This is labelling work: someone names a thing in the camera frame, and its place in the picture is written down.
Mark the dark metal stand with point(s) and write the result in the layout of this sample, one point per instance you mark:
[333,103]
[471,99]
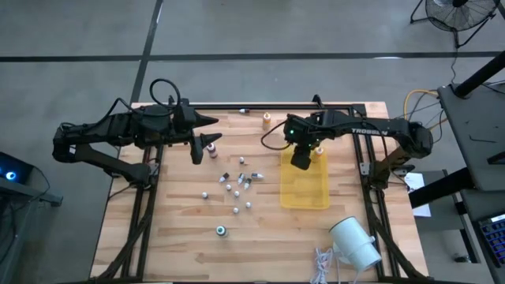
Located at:
[27,193]

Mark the black aluminium table frame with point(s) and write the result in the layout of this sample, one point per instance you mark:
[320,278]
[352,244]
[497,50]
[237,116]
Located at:
[256,106]

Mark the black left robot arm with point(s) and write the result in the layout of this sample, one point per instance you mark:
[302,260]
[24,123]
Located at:
[98,126]

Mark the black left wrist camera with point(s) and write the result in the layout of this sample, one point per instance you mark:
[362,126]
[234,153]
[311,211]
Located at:
[197,152]

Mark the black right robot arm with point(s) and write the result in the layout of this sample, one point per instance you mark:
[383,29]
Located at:
[371,130]

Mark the yellow candy color bottle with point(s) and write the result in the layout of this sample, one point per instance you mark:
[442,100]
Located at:
[267,122]

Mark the keyboard with coloured keys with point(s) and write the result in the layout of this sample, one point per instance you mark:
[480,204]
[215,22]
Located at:
[495,240]

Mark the grey cart top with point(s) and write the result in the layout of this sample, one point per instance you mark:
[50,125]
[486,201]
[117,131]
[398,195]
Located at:
[473,130]

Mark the white cylindrical lamp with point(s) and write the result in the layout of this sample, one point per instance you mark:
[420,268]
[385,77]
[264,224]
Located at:
[353,242]

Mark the black floor fan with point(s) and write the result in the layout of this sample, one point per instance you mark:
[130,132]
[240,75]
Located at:
[457,19]

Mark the computer with blue light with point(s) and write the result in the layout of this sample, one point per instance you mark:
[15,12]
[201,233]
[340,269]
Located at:
[16,169]

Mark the orange candy color bottle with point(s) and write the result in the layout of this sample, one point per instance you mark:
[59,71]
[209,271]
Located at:
[319,151]

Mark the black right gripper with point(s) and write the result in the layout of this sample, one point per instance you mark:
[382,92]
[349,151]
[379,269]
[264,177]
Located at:
[307,142]

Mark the black cart beam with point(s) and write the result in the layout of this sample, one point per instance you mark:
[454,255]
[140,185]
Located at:
[438,189]

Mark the green Chefmaster candy color bottle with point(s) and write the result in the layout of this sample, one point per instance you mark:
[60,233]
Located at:
[221,231]

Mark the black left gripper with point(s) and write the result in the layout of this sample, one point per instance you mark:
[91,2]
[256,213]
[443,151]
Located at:
[184,120]

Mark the black pole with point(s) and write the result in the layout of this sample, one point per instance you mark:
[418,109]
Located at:
[479,75]

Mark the small purple food coloring bottle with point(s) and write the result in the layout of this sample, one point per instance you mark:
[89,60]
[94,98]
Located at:
[204,195]

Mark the white paper sheet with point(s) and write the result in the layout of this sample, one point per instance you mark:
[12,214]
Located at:
[420,205]

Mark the yellow translucent plastic bin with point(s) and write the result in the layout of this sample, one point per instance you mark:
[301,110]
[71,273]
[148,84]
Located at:
[304,189]

